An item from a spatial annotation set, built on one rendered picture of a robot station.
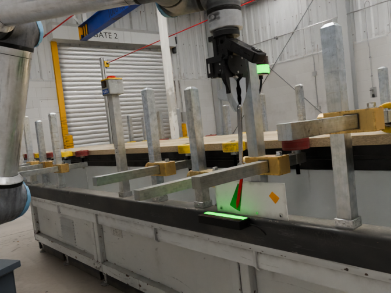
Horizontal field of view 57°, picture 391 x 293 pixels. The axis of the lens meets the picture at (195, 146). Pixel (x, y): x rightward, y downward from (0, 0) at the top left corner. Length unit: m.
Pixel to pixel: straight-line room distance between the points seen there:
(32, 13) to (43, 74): 8.00
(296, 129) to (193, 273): 1.25
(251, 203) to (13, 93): 0.83
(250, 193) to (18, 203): 0.82
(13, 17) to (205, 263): 1.21
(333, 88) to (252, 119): 0.25
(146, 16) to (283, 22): 3.73
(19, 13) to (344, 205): 0.96
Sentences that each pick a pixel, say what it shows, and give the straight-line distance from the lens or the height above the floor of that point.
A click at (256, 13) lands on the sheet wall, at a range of 10.70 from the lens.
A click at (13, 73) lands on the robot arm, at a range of 1.31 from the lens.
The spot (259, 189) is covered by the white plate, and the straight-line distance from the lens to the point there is 1.02.
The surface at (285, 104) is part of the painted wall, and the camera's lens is 9.88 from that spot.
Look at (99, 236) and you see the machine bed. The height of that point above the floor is 0.34.
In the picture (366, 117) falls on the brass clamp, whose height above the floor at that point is 0.95.
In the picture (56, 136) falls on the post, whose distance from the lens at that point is 2.28.
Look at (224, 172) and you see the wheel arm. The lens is 0.86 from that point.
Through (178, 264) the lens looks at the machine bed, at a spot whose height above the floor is 0.31.
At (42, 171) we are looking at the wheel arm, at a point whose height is 0.82.
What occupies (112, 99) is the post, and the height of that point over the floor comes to 1.13.
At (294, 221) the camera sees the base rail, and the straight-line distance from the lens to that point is 0.98.
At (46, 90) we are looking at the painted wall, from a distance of 9.04.
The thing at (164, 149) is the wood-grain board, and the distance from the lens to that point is 1.65.
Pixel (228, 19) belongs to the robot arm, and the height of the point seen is 1.23.
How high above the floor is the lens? 0.97
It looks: 3 degrees down
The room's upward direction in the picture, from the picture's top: 6 degrees counter-clockwise
